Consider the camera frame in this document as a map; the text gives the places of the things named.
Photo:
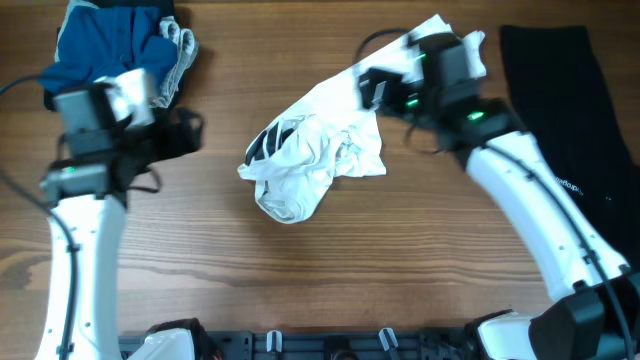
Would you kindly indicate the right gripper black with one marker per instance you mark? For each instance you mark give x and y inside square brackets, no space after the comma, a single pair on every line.
[379,93]

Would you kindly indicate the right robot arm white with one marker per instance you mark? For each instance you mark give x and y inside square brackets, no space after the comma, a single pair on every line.
[594,312]

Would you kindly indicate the white t-shirt black print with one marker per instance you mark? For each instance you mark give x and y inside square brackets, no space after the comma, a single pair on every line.
[326,134]

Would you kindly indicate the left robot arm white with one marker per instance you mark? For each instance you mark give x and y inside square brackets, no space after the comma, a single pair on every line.
[86,197]

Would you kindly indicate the black trousers right side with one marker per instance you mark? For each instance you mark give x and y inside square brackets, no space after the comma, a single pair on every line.
[558,90]

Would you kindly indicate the grey white-trimmed garment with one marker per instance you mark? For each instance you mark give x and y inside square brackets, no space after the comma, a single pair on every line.
[187,50]

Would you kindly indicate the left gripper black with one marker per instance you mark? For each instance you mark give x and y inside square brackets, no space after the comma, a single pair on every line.
[187,138]

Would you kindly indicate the blue button shirt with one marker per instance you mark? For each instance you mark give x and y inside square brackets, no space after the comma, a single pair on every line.
[107,42]

